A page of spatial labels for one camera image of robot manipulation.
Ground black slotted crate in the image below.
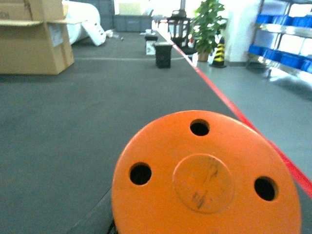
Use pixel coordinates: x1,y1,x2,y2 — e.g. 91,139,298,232
153,42,173,69

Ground green potted plant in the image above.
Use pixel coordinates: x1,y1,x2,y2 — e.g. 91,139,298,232
191,0,226,62

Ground white foam panel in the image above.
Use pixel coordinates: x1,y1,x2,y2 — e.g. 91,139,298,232
82,20,106,46

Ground stainless steel shelf rack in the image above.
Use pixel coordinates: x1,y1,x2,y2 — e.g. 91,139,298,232
246,0,312,84

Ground large cardboard box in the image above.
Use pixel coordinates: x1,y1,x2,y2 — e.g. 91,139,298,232
0,0,74,75

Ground yellow black traffic cone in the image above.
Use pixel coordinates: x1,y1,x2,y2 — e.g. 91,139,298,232
210,37,226,68

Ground white black sign box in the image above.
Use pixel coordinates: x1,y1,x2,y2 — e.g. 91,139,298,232
144,34,158,56

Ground orange cylinder cap 4680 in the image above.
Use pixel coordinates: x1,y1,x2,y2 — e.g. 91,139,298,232
112,111,302,234

